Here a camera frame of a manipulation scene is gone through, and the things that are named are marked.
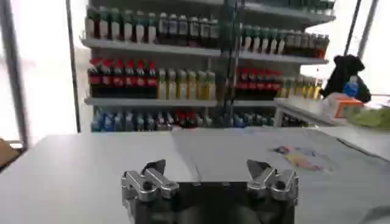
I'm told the open cardboard box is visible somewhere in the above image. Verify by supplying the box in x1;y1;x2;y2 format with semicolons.
0;138;21;170

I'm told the orange tissue box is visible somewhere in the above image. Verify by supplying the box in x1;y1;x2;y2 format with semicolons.
322;93;365;119

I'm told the thick grey window post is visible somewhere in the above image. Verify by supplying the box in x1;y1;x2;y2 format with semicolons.
0;0;30;150

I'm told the white side desk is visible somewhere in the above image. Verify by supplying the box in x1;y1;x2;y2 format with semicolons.
272;96;390;128

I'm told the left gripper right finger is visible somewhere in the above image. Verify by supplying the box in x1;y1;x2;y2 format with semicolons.
246;159;300;205

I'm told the green cloth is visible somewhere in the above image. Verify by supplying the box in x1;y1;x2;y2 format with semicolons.
349;106;390;130

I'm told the shelf of bottles wide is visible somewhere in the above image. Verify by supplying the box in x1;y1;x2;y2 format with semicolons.
79;0;237;133

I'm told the grey polo shirt with print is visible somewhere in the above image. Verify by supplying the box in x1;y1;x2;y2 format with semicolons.
170;127;390;224

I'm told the shelf of bottles narrow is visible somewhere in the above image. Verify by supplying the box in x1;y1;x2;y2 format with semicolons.
234;0;336;128

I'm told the blue water bottle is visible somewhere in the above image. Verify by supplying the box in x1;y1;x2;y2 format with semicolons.
343;75;360;98

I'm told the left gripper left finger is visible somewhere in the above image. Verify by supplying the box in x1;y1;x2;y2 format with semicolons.
121;159;180;211

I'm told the black bag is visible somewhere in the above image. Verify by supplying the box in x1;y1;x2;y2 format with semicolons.
319;54;372;103

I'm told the thin black window post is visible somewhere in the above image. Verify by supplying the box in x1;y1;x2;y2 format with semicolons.
65;0;82;133

